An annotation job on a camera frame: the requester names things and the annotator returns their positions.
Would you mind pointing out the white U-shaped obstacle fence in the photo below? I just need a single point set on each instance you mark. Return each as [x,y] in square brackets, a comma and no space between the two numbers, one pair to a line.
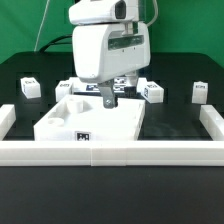
[130,153]

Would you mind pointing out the white square table top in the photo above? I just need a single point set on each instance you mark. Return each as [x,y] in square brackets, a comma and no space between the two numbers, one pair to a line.
[83,118]

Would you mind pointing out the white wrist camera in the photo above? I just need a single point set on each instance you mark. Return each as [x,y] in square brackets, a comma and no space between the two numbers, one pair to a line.
[103,11]

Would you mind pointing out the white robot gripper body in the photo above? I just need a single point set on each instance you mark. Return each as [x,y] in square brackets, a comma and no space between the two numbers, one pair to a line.
[103,52]

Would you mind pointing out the white sheet of tags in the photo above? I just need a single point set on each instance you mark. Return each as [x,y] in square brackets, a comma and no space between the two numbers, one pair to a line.
[119,84]

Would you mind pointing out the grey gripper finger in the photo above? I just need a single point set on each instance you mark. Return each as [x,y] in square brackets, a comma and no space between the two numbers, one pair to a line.
[131,83]
[109,97]

